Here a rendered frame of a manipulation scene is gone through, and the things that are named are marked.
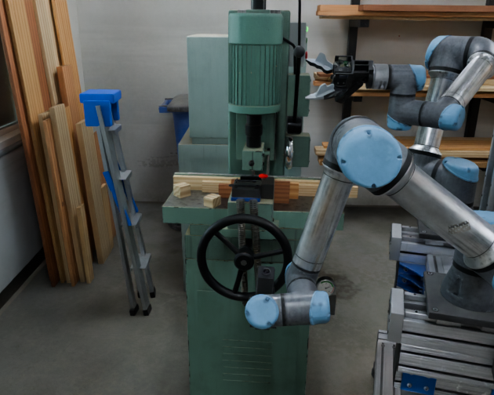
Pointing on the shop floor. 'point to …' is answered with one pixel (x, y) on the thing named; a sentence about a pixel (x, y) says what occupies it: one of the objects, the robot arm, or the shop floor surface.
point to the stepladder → (92, 105)
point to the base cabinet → (239, 340)
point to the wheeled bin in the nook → (179, 106)
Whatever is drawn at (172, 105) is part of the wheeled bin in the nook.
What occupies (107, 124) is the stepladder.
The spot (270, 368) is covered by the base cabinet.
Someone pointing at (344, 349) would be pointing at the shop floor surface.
